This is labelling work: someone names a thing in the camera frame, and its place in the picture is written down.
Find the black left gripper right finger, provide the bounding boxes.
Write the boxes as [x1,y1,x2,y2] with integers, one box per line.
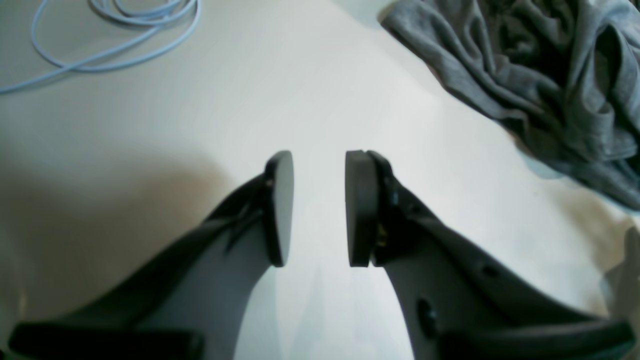
[345,150,637,360]

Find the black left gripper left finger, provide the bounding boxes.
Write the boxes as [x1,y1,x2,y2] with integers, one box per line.
[7,150,295,360]

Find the grey t-shirt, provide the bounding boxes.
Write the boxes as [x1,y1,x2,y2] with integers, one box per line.
[381,0,640,211]

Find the light blue coiled cable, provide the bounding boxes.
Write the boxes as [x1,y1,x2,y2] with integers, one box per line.
[0,0,203,96]

